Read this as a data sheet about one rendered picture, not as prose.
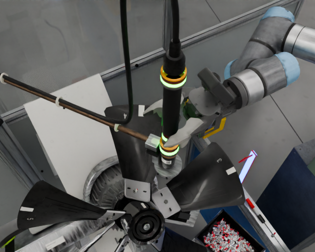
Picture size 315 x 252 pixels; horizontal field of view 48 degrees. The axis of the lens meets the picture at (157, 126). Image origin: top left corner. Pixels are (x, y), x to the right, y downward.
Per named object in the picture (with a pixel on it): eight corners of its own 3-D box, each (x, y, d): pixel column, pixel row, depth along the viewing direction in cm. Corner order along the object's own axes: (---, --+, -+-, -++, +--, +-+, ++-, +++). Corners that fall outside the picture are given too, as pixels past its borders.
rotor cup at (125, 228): (121, 237, 117) (134, 259, 105) (105, 201, 111) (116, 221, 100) (160, 215, 120) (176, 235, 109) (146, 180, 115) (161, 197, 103)
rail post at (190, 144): (180, 194, 239) (188, 136, 172) (185, 191, 240) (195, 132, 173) (183, 199, 237) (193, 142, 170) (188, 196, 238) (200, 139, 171)
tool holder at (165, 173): (142, 168, 90) (140, 150, 81) (154, 146, 93) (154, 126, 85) (174, 182, 88) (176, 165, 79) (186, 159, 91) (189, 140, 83)
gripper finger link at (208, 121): (196, 143, 70) (222, 115, 74) (197, 139, 69) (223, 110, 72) (177, 129, 72) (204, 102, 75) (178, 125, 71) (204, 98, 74)
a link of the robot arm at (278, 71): (282, 80, 87) (307, 81, 80) (246, 99, 85) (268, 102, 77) (273, 50, 85) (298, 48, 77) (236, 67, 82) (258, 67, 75)
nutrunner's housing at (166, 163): (157, 172, 92) (158, 45, 53) (164, 160, 93) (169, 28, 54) (171, 178, 91) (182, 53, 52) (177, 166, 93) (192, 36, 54)
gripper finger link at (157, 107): (144, 127, 78) (185, 120, 78) (142, 112, 72) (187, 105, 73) (141, 115, 79) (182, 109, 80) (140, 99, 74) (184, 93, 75)
